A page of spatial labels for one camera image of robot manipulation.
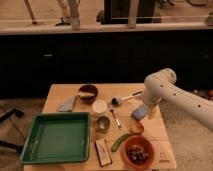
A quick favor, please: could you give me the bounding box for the terracotta bowl with grapes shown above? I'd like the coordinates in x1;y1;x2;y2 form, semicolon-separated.
120;136;155;171

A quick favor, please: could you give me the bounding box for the orange peach fruit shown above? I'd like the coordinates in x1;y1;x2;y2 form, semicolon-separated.
130;122;144;135

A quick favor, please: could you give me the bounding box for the blue sponge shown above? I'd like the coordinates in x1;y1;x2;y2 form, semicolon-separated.
131;105;148;121

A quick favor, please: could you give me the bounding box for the dish brush white handle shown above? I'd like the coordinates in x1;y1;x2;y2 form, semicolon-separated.
111;91;142;106

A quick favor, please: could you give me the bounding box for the white cup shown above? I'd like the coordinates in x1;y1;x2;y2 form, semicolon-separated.
92;100;107;116

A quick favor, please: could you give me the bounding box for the black white eraser block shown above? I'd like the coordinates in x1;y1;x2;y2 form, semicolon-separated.
95;139;112;167

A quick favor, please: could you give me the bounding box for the green plastic tray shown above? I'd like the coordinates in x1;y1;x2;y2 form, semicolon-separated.
20;112;90;165

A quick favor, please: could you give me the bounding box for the green cucumber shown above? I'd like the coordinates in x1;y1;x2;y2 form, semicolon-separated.
111;133;132;152

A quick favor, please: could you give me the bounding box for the metal spoon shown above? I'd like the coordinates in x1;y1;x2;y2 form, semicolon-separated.
110;109;122;129

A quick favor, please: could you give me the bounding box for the black chair base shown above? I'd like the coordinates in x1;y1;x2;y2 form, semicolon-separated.
0;104;25;155

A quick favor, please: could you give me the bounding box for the wooden spoon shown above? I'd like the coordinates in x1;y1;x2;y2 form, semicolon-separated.
76;91;95;98

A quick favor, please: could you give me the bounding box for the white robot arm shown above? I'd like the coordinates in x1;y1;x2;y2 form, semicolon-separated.
141;68;213;131

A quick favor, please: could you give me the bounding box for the dark brown bowl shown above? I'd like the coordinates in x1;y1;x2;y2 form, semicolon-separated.
79;84;98;104

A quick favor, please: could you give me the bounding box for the small metal cup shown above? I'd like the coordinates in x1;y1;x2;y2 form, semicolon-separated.
97;116;110;132

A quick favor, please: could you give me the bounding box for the grey folded cloth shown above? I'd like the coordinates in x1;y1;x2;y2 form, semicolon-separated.
57;96;76;112

